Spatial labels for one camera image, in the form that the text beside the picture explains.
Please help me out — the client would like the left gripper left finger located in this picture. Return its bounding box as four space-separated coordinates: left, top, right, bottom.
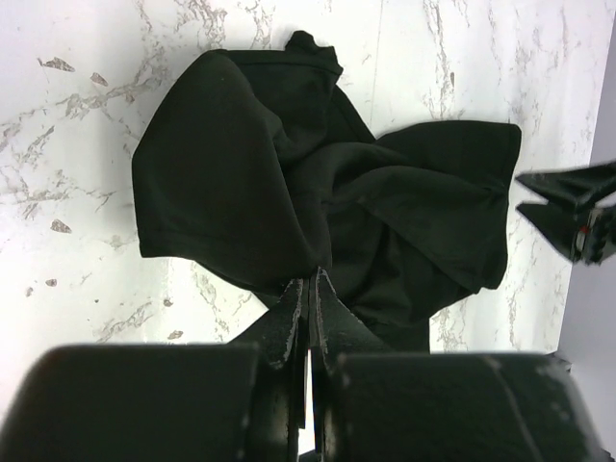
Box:
225 279 308 461

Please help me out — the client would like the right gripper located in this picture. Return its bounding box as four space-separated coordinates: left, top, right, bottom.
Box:
516 161 615 265

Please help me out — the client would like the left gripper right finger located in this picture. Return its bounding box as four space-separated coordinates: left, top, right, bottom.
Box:
308 269 399 461

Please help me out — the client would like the black t-shirt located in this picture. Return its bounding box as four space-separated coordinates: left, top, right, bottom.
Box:
132 31 522 352

